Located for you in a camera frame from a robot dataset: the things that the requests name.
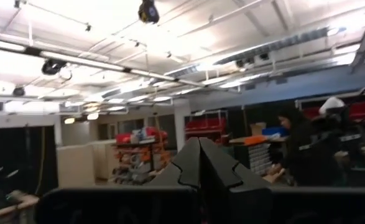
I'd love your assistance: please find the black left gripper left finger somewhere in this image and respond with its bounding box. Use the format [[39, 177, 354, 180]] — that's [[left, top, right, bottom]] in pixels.
[[146, 136, 201, 189]]

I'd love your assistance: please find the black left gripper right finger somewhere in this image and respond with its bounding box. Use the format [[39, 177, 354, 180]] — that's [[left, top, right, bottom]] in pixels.
[[200, 136, 272, 194]]

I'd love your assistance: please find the storage shelf with orange bins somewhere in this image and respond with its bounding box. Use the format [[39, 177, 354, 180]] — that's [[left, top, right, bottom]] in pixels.
[[111, 126, 172, 185]]

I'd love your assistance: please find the small parts drawer cabinet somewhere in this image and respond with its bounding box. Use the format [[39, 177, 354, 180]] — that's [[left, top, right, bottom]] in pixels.
[[247, 142, 274, 175]]

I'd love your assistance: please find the rack with red bins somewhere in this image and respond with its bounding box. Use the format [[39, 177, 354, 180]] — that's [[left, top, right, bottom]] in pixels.
[[184, 110, 229, 144]]

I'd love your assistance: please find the cardboard box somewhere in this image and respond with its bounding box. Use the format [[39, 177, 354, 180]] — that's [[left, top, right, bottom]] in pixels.
[[249, 121, 267, 136]]

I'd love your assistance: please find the blue plastic bin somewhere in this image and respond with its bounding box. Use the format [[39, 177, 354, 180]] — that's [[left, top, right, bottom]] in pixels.
[[261, 126, 290, 138]]

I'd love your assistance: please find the person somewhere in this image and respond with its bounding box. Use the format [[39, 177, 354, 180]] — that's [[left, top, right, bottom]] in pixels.
[[267, 105, 344, 187]]

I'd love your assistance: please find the beige cabinet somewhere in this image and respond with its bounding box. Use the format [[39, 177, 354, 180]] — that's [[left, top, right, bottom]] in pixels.
[[56, 144, 96, 189]]

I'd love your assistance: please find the ceiling cord reel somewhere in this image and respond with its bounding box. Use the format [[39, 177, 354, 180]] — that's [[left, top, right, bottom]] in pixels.
[[137, 0, 160, 24]]

